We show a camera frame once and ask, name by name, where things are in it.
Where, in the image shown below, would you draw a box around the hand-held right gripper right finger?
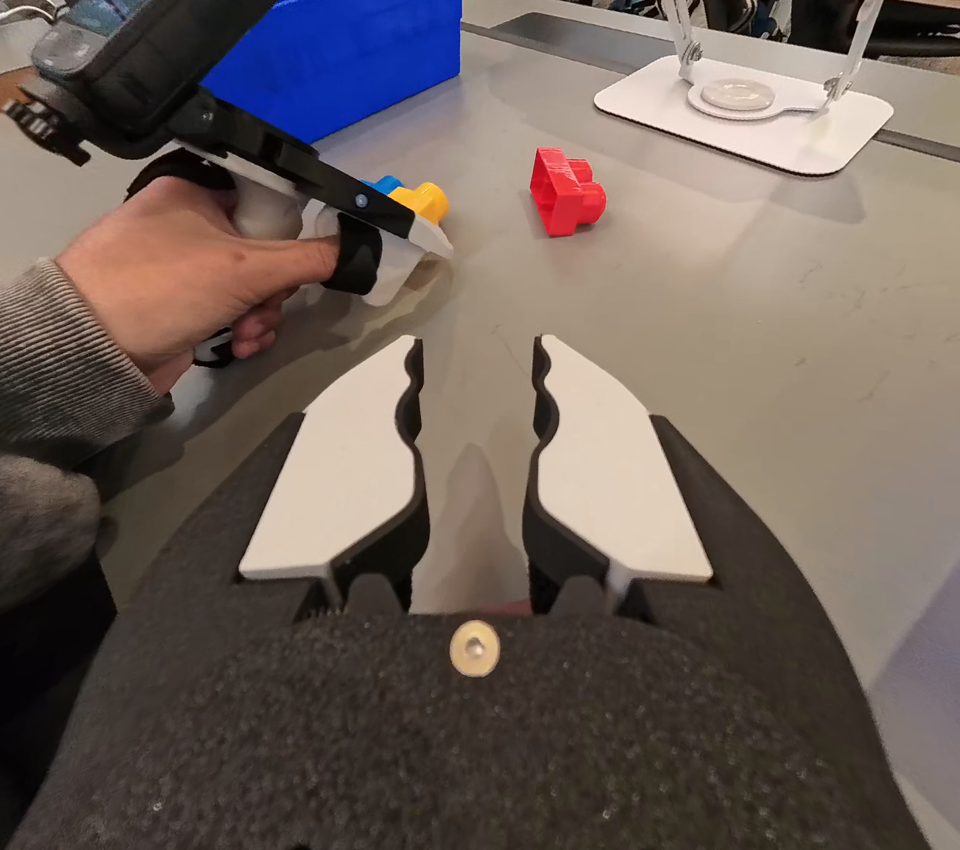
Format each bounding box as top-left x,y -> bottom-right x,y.
522,334 -> 714,615

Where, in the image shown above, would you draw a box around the red two-stud block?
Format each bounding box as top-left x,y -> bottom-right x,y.
528,147 -> 607,238

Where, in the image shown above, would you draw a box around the grey desk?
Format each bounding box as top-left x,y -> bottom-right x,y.
0,0 -> 960,716

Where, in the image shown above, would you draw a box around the black white striped bag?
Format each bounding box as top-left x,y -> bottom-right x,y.
678,0 -> 759,34

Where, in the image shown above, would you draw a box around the yellow toy block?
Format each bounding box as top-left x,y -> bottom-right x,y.
388,181 -> 451,225

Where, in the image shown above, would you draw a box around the white instruction stand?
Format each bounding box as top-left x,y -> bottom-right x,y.
558,0 -> 960,176

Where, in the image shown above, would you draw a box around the person's dark trousers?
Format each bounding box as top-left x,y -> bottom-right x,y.
0,558 -> 121,836

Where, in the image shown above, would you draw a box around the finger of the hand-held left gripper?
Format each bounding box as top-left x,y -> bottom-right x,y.
362,241 -> 453,309
407,213 -> 456,261

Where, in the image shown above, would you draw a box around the blue plastic bin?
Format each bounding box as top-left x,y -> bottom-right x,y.
198,0 -> 468,146

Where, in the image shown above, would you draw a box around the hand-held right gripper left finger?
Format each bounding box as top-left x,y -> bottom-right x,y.
238,334 -> 432,585

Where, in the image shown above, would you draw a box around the person's left hand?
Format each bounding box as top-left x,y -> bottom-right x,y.
56,175 -> 342,394

